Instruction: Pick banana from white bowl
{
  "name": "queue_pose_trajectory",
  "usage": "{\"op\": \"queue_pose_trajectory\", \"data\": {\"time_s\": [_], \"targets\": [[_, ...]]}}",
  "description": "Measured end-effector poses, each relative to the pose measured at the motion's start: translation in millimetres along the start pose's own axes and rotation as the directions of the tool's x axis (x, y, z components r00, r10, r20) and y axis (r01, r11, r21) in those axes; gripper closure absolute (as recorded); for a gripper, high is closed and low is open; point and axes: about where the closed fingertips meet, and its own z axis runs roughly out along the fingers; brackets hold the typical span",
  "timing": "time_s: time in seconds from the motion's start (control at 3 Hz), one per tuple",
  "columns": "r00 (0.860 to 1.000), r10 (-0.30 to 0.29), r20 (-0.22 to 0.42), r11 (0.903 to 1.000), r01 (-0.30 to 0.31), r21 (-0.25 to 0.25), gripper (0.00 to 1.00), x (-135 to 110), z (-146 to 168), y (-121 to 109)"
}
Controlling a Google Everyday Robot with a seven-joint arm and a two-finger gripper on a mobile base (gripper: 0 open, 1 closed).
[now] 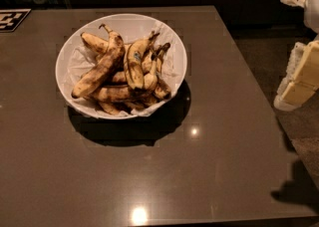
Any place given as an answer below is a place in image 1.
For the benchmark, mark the banana with sticker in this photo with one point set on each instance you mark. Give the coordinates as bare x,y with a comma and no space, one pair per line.
133,60

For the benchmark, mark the banana with dark stem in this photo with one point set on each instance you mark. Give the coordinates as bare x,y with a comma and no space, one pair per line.
162,90

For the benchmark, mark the white round bowl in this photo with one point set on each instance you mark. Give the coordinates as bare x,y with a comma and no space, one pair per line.
129,25

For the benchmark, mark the spotted banana lying low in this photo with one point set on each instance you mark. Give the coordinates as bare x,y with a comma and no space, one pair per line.
116,94

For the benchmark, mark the long spotted banana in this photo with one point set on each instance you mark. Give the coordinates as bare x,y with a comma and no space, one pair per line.
104,68

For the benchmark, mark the small banana at front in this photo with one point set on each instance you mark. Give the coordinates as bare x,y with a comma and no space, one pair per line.
110,108

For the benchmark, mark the short banana at back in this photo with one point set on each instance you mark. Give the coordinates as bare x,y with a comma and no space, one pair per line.
95,43

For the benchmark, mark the white paper liner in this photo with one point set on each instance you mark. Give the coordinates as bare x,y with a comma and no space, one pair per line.
78,61

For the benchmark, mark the black white marker tag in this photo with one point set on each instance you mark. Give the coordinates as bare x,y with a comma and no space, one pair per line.
10,19

